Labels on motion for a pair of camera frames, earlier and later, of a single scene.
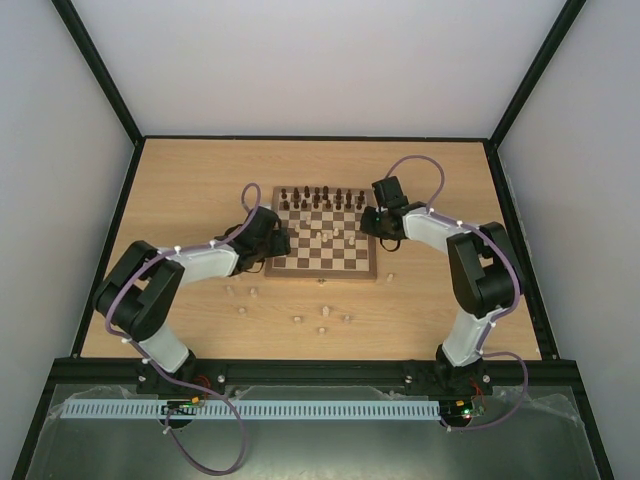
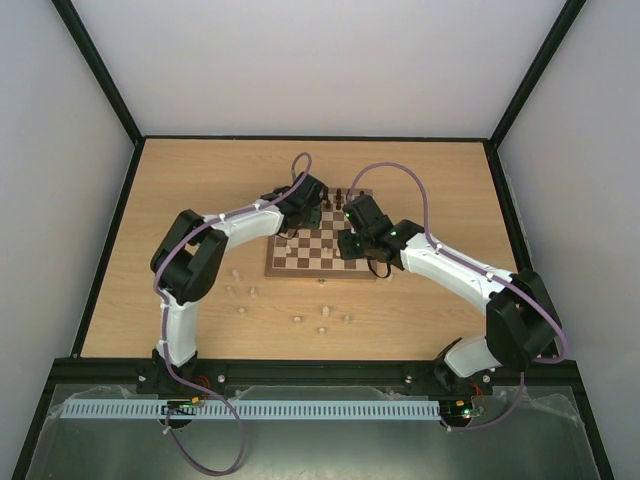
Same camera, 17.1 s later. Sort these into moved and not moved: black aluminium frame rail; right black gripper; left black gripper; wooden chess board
Moved: right black gripper; left black gripper
Not moved: wooden chess board; black aluminium frame rail
